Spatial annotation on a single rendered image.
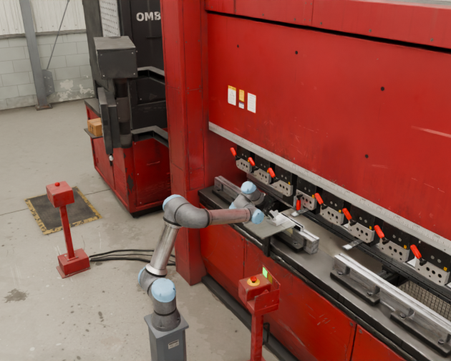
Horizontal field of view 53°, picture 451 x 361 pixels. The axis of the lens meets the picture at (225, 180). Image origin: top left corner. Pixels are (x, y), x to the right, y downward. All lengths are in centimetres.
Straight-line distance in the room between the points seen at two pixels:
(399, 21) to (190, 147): 179
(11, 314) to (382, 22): 328
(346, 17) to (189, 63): 127
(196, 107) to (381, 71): 150
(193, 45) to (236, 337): 206
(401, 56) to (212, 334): 232
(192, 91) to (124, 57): 50
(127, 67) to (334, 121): 144
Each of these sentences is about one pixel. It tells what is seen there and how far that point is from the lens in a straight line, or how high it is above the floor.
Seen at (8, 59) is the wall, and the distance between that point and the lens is 896.
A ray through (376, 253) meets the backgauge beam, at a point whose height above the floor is 93.
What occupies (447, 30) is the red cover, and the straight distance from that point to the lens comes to 194.
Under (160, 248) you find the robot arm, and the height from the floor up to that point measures 114.
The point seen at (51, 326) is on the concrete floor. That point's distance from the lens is 379.
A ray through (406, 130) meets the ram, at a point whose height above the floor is 180.
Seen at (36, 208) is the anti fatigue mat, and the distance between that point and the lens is 536.
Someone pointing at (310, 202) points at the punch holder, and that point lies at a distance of 263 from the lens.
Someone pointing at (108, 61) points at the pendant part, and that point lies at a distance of 310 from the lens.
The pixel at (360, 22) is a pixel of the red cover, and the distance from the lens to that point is 217.
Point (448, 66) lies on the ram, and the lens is 196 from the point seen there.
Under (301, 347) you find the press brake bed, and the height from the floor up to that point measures 29.
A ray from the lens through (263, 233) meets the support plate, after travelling 272.
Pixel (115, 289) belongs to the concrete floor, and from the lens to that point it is 397.
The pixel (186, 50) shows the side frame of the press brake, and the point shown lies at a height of 192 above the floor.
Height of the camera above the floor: 246
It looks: 26 degrees down
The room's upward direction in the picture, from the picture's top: straight up
